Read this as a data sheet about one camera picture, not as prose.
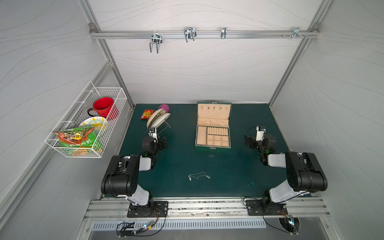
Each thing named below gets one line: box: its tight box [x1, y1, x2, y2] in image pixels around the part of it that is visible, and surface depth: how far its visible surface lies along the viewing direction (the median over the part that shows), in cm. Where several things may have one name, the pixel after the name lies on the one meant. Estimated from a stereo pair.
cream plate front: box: [150, 113, 171, 128], surface depth 91 cm
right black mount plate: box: [245, 199, 289, 216], surface depth 74 cm
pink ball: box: [159, 104, 170, 113], surface depth 115 cm
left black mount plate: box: [127, 201, 169, 218], surface depth 73 cm
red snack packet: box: [140, 109, 155, 120], surface depth 116 cm
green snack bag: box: [53, 127, 97, 147], surface depth 56 cm
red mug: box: [87, 96, 119, 121], surface depth 68 cm
